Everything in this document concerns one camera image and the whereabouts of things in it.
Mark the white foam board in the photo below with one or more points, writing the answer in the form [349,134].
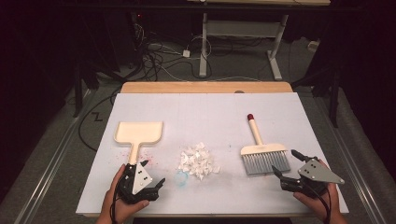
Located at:
[218,105]

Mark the small beige box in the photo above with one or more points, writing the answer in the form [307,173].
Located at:
[313,46]

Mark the aluminium floor rail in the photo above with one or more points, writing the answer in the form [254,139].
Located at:
[46,174]
[355,168]

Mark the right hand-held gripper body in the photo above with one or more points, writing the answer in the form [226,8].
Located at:
[317,172]

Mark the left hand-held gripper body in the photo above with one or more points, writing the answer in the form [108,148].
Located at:
[141,180]

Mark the person's right hand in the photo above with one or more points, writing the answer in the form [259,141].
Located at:
[317,207]

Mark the cream hand brush grey bristles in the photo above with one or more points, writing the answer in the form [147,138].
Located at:
[264,160]

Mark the white power adapter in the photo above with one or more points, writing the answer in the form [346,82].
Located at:
[186,53]

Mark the white metal desk frame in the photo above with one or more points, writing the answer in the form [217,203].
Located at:
[204,46]

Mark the black metal stand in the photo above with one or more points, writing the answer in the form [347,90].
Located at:
[77,93]
[333,99]

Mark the cream plastic dustpan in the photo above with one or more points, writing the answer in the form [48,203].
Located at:
[138,132]

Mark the person's left hand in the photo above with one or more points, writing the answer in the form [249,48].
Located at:
[124,211]

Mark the pile of white paper scraps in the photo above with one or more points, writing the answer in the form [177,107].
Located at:
[197,160]

